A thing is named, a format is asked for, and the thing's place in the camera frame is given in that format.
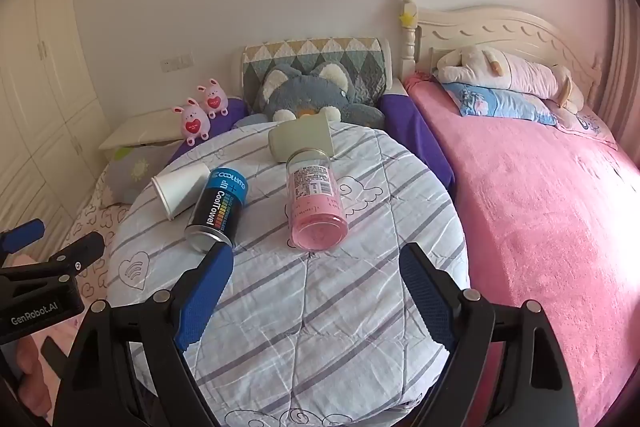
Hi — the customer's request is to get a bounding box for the cream wardrobe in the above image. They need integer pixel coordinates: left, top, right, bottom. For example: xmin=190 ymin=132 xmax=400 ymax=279
xmin=0 ymin=0 xmax=112 ymax=230

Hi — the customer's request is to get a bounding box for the pink curtain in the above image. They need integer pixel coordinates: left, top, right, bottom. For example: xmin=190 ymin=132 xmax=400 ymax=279
xmin=597 ymin=0 xmax=640 ymax=150

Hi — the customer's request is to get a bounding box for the white paper cup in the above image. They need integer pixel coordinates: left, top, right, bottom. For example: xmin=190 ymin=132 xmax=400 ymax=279
xmin=151 ymin=163 xmax=214 ymax=221

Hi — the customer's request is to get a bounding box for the diamond patterned quilted cushion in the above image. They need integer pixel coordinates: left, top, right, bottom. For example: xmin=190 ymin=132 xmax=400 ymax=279
xmin=242 ymin=37 xmax=392 ymax=108

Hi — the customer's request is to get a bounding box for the pink blanket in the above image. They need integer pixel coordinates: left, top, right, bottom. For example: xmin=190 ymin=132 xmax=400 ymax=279
xmin=403 ymin=74 xmax=640 ymax=427

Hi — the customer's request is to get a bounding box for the cream wooden headboard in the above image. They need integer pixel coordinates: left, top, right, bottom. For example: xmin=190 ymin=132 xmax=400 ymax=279
xmin=399 ymin=0 xmax=604 ymax=108

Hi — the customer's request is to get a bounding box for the striped white quilt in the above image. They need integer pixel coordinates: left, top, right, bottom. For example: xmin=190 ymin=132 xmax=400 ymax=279
xmin=106 ymin=121 xmax=471 ymax=427

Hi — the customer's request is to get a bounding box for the pale green cup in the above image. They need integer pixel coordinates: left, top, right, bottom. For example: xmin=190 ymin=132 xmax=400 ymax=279
xmin=268 ymin=114 xmax=336 ymax=164

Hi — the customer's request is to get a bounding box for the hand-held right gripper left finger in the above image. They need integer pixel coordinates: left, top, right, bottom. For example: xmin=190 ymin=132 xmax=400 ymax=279
xmin=52 ymin=243 xmax=236 ymax=427

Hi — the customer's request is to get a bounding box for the blue printed pillow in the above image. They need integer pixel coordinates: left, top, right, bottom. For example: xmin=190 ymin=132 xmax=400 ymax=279
xmin=442 ymin=81 xmax=559 ymax=127

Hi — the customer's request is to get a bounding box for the white and pink plush toy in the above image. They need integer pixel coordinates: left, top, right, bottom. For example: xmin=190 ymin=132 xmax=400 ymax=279
xmin=432 ymin=45 xmax=586 ymax=114

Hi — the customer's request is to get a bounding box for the grey plush toy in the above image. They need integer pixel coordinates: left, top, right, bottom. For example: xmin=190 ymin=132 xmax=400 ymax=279
xmin=249 ymin=62 xmax=386 ymax=128

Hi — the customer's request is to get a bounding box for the glass jar with pink contents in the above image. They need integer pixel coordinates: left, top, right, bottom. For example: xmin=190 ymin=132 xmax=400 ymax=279
xmin=284 ymin=148 xmax=349 ymax=253

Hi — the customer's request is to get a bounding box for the cream bedside table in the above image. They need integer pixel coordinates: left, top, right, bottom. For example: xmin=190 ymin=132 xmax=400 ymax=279
xmin=98 ymin=109 xmax=189 ymax=152

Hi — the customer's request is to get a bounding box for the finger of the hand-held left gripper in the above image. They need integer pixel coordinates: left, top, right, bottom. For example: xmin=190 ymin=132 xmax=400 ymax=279
xmin=0 ymin=231 xmax=106 ymax=281
xmin=0 ymin=219 xmax=46 ymax=254

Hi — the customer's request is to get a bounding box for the heart printed sheet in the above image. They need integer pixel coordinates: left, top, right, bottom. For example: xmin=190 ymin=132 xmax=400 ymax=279
xmin=70 ymin=174 xmax=132 ymax=310

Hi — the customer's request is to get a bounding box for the grey cushion with sun print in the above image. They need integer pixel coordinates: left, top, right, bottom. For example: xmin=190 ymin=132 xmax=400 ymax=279
xmin=106 ymin=144 xmax=172 ymax=204

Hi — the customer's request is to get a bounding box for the pink rabbit toy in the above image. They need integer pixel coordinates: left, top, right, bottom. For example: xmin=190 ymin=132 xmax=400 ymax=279
xmin=196 ymin=78 xmax=232 ymax=119
xmin=172 ymin=97 xmax=211 ymax=146

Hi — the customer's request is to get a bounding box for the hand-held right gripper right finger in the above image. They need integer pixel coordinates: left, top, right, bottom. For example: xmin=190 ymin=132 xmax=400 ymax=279
xmin=399 ymin=242 xmax=582 ymax=427

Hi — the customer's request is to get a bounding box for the pink printed pillow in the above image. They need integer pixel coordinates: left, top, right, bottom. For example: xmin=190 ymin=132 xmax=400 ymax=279
xmin=547 ymin=99 xmax=619 ymax=148

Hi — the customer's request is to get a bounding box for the purple bed sheet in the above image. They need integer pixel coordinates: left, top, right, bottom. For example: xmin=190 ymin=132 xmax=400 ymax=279
xmin=167 ymin=93 xmax=457 ymax=190

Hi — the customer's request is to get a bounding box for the black and blue can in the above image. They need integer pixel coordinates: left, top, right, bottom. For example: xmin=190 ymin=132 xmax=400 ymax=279
xmin=184 ymin=166 xmax=249 ymax=254

